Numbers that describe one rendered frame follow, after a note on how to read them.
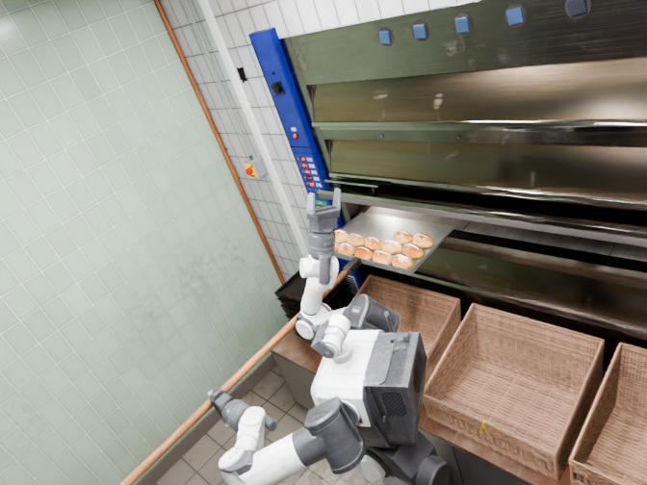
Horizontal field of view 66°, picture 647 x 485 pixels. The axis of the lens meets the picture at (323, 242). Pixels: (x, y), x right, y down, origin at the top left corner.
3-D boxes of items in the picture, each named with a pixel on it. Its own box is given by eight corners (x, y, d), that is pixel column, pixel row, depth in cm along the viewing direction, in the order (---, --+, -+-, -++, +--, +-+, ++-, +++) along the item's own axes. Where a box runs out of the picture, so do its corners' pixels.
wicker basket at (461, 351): (480, 344, 238) (471, 299, 224) (608, 387, 198) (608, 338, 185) (425, 418, 213) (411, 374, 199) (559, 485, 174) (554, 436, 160)
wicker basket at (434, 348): (381, 310, 281) (369, 271, 267) (472, 340, 241) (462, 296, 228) (326, 370, 256) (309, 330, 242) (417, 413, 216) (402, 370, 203)
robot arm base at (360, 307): (377, 317, 171) (401, 309, 163) (374, 351, 164) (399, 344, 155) (345, 298, 164) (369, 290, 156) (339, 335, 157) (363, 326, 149)
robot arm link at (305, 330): (329, 329, 188) (369, 319, 171) (308, 349, 179) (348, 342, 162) (313, 303, 186) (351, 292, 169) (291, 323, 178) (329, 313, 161)
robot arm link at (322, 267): (330, 238, 166) (327, 268, 170) (299, 240, 163) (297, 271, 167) (341, 251, 156) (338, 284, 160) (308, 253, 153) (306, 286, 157)
